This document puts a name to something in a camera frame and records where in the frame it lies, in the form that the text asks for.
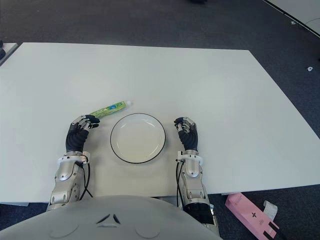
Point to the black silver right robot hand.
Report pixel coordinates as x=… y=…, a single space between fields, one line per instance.
x=190 y=137

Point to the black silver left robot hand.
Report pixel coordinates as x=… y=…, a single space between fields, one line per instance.
x=76 y=140

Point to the green toothpaste tube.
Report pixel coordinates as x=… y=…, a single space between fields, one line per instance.
x=112 y=107

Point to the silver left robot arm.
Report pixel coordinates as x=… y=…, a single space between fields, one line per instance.
x=65 y=175

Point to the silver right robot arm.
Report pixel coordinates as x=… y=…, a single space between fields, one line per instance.
x=193 y=180

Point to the white plate with black rim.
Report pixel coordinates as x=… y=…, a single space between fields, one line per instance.
x=137 y=140

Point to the grey robot torso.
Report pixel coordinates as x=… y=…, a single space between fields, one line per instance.
x=100 y=222

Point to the pink cardboard box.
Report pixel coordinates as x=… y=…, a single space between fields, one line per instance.
x=247 y=210

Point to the white paper tag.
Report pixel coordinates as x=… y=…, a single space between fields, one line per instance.
x=270 y=208

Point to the white side table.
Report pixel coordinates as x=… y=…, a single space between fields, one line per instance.
x=10 y=48

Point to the black game controller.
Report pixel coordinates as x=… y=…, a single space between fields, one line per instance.
x=2 y=53

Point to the white background table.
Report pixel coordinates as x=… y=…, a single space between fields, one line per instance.
x=295 y=12

